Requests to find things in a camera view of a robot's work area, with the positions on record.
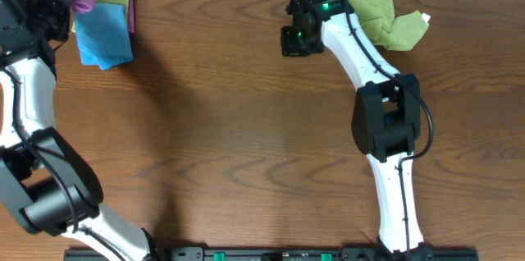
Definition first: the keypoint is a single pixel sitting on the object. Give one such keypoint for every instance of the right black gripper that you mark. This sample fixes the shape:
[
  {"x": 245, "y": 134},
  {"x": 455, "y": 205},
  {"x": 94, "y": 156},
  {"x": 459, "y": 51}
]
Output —
[{"x": 293, "y": 42}]

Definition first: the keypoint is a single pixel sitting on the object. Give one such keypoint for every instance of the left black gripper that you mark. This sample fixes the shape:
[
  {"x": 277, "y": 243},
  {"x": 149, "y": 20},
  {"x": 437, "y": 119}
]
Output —
[{"x": 51, "y": 14}]

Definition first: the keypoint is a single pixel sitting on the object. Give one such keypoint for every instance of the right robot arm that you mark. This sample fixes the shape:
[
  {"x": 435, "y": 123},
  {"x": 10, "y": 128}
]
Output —
[{"x": 386, "y": 121}]

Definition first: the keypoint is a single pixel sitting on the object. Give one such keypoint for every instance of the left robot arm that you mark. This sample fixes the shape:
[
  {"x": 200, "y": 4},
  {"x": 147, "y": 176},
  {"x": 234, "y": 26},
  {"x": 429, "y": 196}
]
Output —
[{"x": 45, "y": 184}]

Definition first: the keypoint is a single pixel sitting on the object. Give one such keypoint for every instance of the crumpled green microfiber cloth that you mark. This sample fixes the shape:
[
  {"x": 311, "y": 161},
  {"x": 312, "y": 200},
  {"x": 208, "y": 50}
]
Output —
[{"x": 384, "y": 28}]

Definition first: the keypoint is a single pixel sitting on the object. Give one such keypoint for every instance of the folded blue cloth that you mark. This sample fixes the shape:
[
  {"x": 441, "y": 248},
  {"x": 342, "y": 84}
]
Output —
[{"x": 102, "y": 36}]

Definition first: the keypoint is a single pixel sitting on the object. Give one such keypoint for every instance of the folded purple cloth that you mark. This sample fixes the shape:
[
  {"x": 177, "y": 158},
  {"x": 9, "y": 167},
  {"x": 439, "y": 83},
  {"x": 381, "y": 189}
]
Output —
[{"x": 131, "y": 6}]

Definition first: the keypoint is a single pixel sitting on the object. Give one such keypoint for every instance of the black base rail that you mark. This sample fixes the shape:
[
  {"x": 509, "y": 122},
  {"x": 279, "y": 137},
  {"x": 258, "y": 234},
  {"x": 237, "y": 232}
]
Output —
[{"x": 421, "y": 253}]

